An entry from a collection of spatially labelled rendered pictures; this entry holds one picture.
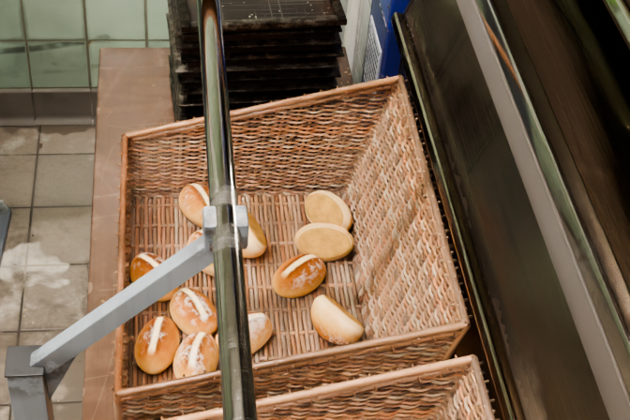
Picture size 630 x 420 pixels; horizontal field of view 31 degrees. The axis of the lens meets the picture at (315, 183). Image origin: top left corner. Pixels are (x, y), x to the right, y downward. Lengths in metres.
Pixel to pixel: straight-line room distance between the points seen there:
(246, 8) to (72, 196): 1.09
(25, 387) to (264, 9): 0.87
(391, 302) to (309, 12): 0.52
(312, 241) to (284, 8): 0.40
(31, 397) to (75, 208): 1.56
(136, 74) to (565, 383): 1.31
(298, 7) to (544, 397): 0.91
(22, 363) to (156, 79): 1.09
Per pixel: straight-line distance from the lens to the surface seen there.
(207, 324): 1.76
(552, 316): 1.29
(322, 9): 1.94
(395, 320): 1.72
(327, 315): 1.75
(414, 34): 1.81
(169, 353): 1.72
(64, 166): 2.97
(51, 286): 2.68
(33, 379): 1.30
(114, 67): 2.32
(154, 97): 2.24
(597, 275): 0.76
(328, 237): 1.88
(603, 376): 0.75
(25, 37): 2.98
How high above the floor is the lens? 1.97
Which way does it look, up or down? 42 degrees down
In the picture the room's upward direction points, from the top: 6 degrees clockwise
